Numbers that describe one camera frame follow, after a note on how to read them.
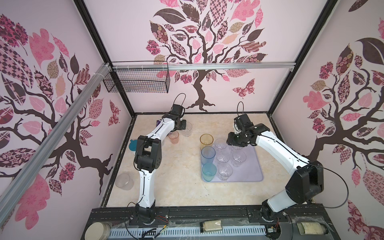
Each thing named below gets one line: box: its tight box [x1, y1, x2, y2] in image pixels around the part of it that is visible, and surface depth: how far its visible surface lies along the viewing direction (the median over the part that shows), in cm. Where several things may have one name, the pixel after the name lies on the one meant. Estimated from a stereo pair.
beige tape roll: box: [84, 221, 112, 240], surface depth 66 cm
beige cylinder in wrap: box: [297, 222, 329, 235], surface depth 68 cm
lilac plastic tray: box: [212, 143, 264, 183], surface depth 90 cm
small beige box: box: [199, 219, 223, 233], surface depth 70 cm
